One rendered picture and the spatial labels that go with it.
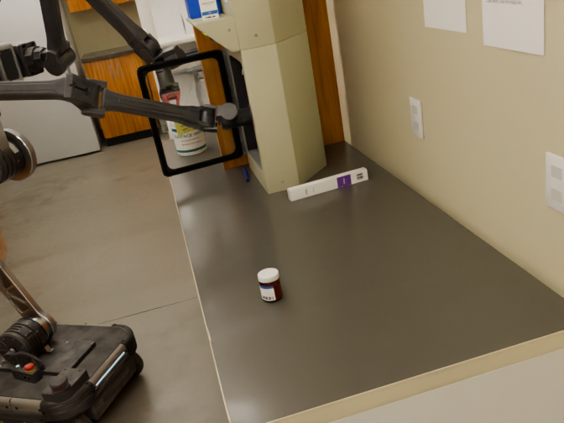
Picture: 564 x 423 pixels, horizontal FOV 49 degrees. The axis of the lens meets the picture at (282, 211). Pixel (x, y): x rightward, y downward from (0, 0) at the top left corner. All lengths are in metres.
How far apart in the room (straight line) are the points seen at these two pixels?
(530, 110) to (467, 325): 0.45
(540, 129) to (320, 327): 0.59
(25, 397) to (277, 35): 1.70
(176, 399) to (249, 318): 1.44
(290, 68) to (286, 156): 0.28
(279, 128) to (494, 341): 1.04
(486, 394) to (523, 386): 0.08
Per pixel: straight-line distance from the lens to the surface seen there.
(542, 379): 1.30
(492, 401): 1.26
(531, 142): 1.36
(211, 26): 1.88
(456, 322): 1.27
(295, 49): 2.02
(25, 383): 2.79
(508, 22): 1.36
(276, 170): 2.00
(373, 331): 1.26
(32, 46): 2.57
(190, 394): 2.77
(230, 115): 1.99
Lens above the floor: 1.66
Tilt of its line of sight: 23 degrees down
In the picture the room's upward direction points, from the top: 10 degrees counter-clockwise
